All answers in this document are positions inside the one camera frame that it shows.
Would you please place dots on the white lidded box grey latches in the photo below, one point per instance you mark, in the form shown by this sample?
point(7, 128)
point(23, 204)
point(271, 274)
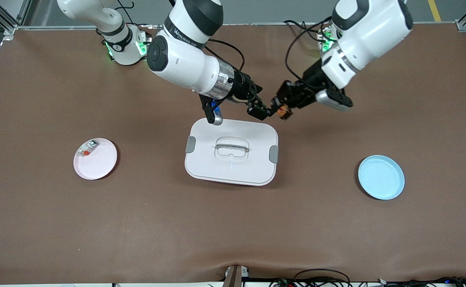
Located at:
point(233, 167)

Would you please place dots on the silver table edge strip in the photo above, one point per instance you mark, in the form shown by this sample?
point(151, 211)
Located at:
point(257, 24)

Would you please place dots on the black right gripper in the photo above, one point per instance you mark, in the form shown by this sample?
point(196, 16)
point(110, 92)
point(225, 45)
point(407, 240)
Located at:
point(243, 86)

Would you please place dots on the brown post with white connector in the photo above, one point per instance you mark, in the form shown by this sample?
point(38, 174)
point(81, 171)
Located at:
point(233, 277)

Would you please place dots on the yellow floor tape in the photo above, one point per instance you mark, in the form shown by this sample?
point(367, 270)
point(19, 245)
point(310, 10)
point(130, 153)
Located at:
point(435, 11)

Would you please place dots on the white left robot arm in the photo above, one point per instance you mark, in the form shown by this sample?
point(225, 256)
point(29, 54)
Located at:
point(372, 36)

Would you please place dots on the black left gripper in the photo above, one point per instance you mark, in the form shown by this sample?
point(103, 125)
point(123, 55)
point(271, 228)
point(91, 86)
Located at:
point(312, 83)

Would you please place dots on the light blue round plate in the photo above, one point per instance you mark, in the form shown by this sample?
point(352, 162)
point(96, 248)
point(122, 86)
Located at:
point(380, 177)

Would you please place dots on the pink round plate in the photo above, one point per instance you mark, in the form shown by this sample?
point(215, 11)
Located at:
point(95, 169)

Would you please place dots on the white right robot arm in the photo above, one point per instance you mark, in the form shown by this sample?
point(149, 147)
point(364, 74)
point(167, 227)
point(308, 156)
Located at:
point(185, 63)

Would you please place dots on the white circuit breaker orange lever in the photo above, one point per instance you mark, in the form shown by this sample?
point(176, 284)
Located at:
point(87, 148)

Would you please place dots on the black and orange switch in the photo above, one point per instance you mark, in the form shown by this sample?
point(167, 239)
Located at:
point(285, 113)

